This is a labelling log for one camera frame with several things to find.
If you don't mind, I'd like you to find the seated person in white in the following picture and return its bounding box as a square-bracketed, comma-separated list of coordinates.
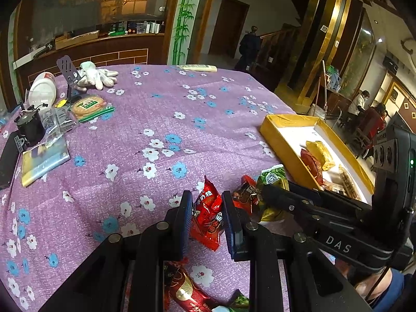
[348, 90, 369, 115]

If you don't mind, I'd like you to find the gold foil snack packet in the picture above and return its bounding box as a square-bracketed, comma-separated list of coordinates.
[306, 141, 336, 171]

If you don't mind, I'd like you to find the person's right hand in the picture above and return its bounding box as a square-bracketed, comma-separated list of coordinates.
[335, 258, 393, 301]

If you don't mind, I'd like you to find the green pea snack packet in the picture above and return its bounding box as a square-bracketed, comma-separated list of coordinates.
[257, 164, 289, 222]

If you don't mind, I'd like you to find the dark red date snack packet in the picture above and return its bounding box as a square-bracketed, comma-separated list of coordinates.
[300, 149, 324, 185]

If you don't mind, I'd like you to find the white plastic jar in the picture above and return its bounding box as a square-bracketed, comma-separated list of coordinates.
[28, 72, 57, 108]

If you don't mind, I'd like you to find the black smartphone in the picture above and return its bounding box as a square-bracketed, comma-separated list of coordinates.
[0, 131, 21, 190]

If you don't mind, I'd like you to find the white tube on table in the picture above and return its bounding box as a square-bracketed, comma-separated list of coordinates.
[178, 64, 217, 73]

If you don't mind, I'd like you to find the black phone stand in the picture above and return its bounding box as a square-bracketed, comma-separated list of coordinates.
[56, 55, 81, 100]

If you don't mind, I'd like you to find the white cloth glove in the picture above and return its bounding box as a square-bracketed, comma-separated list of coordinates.
[75, 61, 119, 92]

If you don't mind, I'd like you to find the green biscuit packet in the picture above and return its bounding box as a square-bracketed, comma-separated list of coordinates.
[70, 95, 115, 122]

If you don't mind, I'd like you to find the black cup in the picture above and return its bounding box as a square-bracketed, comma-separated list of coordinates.
[14, 106, 45, 147]

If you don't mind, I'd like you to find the yellow blue booklet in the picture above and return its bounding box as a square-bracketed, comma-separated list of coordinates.
[21, 136, 70, 187]

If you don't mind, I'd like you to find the yellow cardboard box tray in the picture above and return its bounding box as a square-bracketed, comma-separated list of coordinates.
[260, 114, 374, 205]

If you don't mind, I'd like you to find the clear plastic bag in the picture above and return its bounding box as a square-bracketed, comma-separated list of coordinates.
[40, 107, 78, 145]

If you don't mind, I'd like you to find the dark red Golden Crown packet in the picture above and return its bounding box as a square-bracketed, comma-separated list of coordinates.
[164, 261, 220, 311]

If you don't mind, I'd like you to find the yellow green snack packet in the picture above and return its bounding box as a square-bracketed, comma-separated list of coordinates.
[212, 289, 250, 312]

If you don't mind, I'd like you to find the person in dark coat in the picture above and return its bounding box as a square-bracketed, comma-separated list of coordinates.
[236, 25, 261, 72]

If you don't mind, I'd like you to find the red black sugar candy packet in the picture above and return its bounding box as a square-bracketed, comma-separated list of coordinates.
[231, 175, 259, 215]

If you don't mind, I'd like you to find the wooden counter cabinet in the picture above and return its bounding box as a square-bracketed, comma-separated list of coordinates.
[17, 33, 167, 89]

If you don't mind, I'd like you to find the orange cracker packet with barcode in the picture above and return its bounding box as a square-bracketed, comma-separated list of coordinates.
[339, 165, 361, 201]

